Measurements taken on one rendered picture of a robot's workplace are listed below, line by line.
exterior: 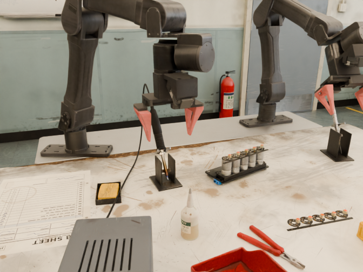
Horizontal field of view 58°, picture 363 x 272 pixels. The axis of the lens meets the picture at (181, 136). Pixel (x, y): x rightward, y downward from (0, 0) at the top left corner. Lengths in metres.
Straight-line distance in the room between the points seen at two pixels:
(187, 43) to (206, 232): 0.36
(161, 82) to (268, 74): 0.62
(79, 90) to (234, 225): 0.52
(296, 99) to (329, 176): 3.31
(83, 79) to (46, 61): 2.39
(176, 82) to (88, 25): 0.32
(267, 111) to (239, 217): 0.63
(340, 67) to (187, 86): 0.51
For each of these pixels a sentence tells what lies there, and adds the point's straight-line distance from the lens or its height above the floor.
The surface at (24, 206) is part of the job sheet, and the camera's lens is 0.79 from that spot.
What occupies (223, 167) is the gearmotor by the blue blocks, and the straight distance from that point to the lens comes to 0.79.
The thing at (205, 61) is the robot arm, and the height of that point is 1.05.
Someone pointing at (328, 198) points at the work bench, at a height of 0.75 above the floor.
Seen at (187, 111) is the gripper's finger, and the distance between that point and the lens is 0.75.
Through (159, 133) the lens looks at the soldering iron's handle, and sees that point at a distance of 0.80.
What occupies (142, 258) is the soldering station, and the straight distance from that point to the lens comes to 0.45.
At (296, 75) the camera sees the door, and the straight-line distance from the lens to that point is 4.12.
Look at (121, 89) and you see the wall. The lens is 3.35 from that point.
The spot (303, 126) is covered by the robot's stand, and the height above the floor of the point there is 0.75.
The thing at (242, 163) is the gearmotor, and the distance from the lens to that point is 0.83.
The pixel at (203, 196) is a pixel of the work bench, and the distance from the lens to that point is 0.75.
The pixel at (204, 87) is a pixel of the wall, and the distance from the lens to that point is 3.59.
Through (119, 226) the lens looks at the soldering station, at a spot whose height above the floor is 0.85.
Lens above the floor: 1.14
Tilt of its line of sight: 21 degrees down
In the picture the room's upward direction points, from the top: straight up
